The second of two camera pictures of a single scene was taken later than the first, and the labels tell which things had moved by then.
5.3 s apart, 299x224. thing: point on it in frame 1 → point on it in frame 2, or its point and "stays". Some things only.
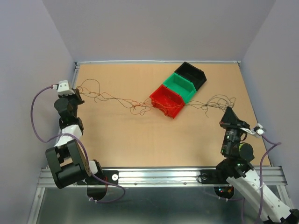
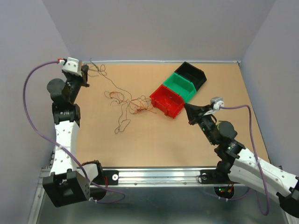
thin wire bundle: x=216 y=103 → x=137 y=104
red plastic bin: x=167 y=100 stays
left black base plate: x=109 y=176 stays
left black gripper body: x=74 y=100 → x=74 y=84
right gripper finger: x=230 y=116 → x=194 y=112
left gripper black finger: x=77 y=91 → x=84 y=73
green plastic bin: x=181 y=85 stays
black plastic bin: x=193 y=73 stays
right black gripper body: x=233 y=129 → x=206 y=122
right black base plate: x=214 y=176 stays
